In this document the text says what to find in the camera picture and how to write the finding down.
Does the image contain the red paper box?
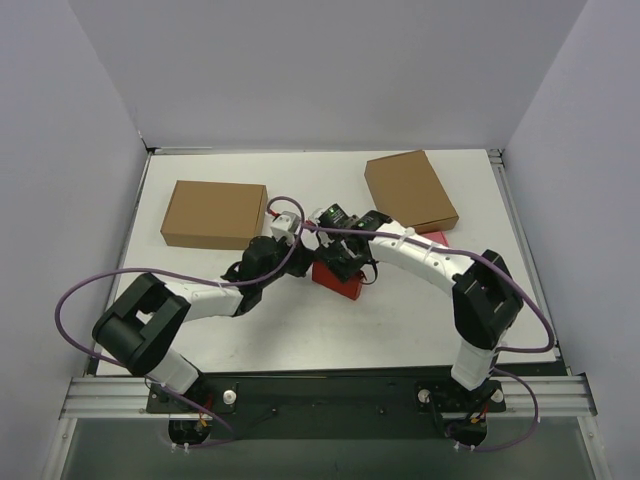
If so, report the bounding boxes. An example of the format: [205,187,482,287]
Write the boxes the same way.
[311,261,365,301]

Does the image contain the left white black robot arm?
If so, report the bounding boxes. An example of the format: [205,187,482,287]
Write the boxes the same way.
[92,236,314,412]

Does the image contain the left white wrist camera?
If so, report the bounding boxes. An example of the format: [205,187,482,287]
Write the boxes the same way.
[270,211,301,245]

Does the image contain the brown cardboard box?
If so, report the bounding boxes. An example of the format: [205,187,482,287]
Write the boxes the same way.
[160,180,268,250]
[364,151,459,234]

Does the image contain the aluminium frame rail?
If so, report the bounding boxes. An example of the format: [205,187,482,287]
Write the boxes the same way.
[60,376,597,419]

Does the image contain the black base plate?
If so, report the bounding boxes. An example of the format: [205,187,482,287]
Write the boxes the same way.
[145,367,506,444]

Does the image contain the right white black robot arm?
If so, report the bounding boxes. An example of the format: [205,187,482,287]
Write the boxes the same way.
[309,204,523,391]

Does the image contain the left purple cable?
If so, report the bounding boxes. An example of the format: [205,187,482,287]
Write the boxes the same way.
[54,195,307,449]

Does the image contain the pink paper box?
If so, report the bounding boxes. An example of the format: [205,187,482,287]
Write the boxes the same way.
[421,231,449,247]

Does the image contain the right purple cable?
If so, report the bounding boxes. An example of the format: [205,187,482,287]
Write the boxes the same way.
[301,223,557,452]

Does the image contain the purple cable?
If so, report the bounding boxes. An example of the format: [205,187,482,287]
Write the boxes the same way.
[301,223,557,452]
[54,195,307,449]

